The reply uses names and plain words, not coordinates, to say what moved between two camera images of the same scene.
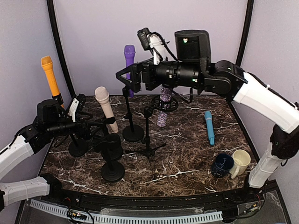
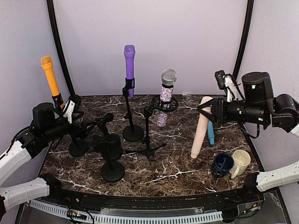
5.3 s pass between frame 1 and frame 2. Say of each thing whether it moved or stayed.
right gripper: moved
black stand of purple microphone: stayed
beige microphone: moved
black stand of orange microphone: stayed
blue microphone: stayed
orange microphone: stayed
